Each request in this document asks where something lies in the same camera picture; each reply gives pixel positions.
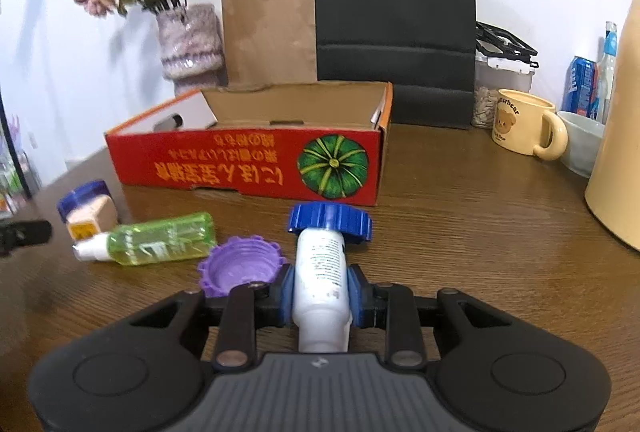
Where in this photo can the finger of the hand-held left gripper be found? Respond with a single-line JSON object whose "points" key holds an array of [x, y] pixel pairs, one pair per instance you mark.
{"points": [[25, 234]]}

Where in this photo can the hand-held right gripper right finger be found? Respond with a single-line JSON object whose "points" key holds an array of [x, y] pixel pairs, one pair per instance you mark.
{"points": [[356, 292]]}

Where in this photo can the white bowl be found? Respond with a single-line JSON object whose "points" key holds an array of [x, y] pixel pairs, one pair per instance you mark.
{"points": [[582, 142]]}

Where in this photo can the black paper bag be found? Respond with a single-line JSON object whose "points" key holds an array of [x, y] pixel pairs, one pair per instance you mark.
{"points": [[395, 12]]}

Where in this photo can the red cardboard box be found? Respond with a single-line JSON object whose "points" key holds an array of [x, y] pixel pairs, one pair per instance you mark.
{"points": [[225, 162]]}

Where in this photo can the yellow bear mug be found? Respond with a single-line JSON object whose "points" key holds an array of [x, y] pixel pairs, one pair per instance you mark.
{"points": [[520, 122]]}

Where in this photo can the blue soda can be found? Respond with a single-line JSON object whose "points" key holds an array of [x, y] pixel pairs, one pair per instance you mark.
{"points": [[580, 87]]}

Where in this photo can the white dropper bottle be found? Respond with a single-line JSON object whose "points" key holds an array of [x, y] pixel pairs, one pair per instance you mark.
{"points": [[320, 282]]}

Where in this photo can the brown paper bag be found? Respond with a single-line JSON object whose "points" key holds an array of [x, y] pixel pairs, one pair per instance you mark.
{"points": [[270, 32]]}

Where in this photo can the clear container with black lid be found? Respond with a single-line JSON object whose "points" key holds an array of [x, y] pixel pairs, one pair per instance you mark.
{"points": [[500, 77]]}

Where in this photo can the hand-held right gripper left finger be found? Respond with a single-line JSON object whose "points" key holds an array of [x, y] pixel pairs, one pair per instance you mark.
{"points": [[286, 297]]}

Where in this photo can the small cream bottle yellow label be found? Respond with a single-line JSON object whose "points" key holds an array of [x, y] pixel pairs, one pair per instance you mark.
{"points": [[95, 219]]}

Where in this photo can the glass bottle blue label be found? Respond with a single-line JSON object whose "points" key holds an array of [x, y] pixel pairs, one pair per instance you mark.
{"points": [[607, 62]]}

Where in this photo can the purple notched bottle cap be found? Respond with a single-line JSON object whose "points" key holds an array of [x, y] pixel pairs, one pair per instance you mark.
{"points": [[235, 269]]}

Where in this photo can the blue notched bottle cap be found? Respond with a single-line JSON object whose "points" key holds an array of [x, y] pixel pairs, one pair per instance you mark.
{"points": [[332, 217]]}

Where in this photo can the yellow thermos jug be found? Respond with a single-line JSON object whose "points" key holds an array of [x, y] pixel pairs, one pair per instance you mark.
{"points": [[620, 162]]}

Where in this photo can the green spray bottle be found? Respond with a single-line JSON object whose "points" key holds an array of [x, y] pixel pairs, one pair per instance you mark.
{"points": [[160, 239]]}

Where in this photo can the pink ceramic vase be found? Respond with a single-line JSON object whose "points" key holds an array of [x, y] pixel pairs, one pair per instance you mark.
{"points": [[190, 42]]}

